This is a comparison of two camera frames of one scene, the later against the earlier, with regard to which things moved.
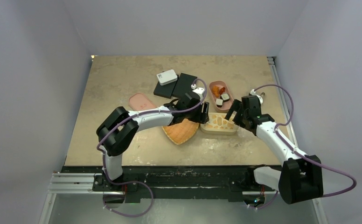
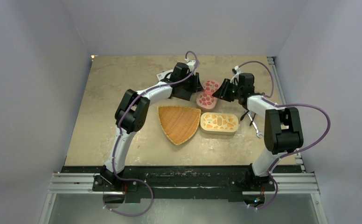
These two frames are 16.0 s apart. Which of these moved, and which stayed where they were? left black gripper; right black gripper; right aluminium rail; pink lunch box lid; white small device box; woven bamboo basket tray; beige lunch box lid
Moved: left black gripper; right black gripper; pink lunch box lid
Stayed: right aluminium rail; white small device box; beige lunch box lid; woven bamboo basket tray
